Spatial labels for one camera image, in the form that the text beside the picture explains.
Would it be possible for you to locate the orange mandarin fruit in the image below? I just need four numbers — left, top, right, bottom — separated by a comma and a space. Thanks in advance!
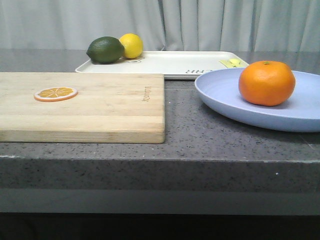
238, 60, 296, 107

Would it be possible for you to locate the yellow lemon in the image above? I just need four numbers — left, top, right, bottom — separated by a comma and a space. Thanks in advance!
119, 33, 144, 59

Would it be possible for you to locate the dark green lime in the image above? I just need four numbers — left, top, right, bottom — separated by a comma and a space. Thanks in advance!
86, 36, 125, 64

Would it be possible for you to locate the orange slice coaster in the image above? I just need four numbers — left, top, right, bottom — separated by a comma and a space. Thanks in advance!
33, 86, 78, 102

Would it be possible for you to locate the wooden cutting board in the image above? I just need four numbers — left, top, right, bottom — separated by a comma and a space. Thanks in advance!
0, 72, 165, 144

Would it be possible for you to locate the cream rectangular serving tray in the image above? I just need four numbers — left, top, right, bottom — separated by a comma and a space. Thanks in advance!
75, 51, 248, 80

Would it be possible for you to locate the yellow cutlery handle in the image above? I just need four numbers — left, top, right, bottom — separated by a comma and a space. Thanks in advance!
228, 58, 246, 68
219, 60, 236, 68

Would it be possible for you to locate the grey pleated curtain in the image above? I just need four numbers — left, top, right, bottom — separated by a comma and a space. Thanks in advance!
0, 0, 320, 52

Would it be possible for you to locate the light blue round plate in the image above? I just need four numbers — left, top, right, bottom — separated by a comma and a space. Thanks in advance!
194, 68, 320, 133

